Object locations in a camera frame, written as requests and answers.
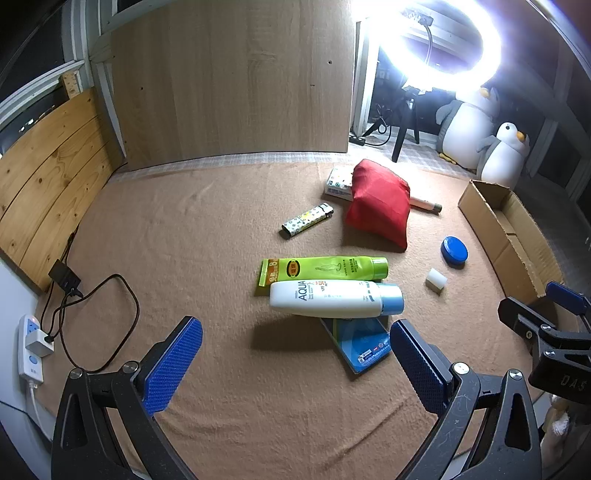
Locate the white charger plug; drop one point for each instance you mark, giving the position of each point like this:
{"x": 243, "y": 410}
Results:
{"x": 39, "y": 346}

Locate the small white block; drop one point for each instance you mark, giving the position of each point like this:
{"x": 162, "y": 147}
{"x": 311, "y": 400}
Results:
{"x": 436, "y": 280}

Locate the black tripod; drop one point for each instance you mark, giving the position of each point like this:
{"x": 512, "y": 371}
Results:
{"x": 400, "y": 138}

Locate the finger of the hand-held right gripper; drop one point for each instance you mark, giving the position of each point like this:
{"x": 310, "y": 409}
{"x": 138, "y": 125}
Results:
{"x": 565, "y": 295}
{"x": 521, "y": 321}

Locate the patterned tissue pack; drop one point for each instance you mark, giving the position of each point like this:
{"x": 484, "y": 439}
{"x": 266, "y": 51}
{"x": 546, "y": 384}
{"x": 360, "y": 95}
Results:
{"x": 337, "y": 184}

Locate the black power adapter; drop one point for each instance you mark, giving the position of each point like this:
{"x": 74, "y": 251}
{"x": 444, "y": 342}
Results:
{"x": 62, "y": 274}

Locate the green tube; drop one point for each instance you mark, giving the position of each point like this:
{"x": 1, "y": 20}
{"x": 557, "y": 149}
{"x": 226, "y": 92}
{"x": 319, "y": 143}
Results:
{"x": 332, "y": 268}

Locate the blue card packet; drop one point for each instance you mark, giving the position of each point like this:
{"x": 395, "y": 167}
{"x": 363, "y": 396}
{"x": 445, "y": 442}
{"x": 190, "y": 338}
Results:
{"x": 360, "y": 341}

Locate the small penguin plush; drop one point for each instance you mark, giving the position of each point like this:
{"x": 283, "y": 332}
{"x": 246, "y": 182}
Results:
{"x": 501, "y": 157}

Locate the blue round lid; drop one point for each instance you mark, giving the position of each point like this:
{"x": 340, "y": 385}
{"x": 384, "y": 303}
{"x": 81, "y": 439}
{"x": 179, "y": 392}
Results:
{"x": 454, "y": 249}

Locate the cardboard box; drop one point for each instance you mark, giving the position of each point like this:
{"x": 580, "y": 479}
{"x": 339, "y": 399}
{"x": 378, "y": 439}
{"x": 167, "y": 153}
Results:
{"x": 485, "y": 207}

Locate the black power strip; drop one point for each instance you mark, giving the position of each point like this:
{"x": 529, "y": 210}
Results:
{"x": 358, "y": 139}

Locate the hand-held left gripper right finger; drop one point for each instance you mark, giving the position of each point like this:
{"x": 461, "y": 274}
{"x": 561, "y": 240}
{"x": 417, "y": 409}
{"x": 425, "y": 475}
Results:
{"x": 418, "y": 364}

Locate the white window frame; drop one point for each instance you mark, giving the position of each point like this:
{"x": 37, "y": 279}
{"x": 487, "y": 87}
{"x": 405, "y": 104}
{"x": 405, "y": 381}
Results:
{"x": 362, "y": 83}

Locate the large penguin plush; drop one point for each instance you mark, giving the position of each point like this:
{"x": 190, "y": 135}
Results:
{"x": 466, "y": 134}

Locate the large light wooden board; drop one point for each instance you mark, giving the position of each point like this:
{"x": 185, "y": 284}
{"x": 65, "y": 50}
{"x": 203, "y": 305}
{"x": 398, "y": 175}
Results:
{"x": 231, "y": 83}

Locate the red fabric pouch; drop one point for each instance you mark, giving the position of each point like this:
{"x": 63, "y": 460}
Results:
{"x": 376, "y": 207}

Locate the person's right hand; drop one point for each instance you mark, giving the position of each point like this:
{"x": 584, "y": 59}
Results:
{"x": 556, "y": 424}

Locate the pine plank panel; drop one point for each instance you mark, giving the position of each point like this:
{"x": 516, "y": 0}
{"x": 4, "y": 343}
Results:
{"x": 46, "y": 184}

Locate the pink bottle grey cap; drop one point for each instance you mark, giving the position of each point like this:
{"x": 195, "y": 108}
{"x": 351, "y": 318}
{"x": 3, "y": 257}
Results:
{"x": 425, "y": 203}

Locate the patterned lighter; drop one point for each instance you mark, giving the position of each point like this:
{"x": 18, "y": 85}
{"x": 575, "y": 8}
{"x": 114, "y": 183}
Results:
{"x": 304, "y": 221}

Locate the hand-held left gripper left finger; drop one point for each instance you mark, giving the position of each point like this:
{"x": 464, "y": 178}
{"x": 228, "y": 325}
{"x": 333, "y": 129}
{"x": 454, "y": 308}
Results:
{"x": 173, "y": 364}

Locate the white power strip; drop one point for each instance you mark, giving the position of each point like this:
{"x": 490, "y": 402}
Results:
{"x": 28, "y": 369}

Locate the white bottle blue cap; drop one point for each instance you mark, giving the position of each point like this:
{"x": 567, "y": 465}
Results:
{"x": 323, "y": 297}

